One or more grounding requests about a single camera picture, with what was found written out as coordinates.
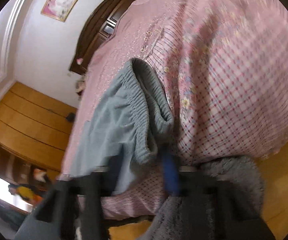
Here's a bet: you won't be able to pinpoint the framed wedding photo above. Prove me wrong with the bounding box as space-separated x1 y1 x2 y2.
41 0 78 22

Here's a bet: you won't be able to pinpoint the small black wall device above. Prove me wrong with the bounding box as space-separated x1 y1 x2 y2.
65 112 76 122

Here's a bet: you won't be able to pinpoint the pink floral bedspread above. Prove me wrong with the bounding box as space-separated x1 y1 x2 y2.
59 0 288 221

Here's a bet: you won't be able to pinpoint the grey sweatpants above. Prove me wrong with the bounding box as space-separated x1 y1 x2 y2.
69 58 174 194

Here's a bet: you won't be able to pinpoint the clothes pile on nightstand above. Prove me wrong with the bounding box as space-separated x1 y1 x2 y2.
75 75 87 98

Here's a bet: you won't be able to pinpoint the grey fluffy sleeve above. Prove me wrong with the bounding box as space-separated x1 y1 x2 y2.
136 154 266 240

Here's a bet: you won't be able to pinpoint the dark wooden headboard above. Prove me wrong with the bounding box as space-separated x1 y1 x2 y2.
69 0 135 75

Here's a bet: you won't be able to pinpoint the orange wooden wardrobe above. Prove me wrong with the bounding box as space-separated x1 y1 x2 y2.
0 82 76 183

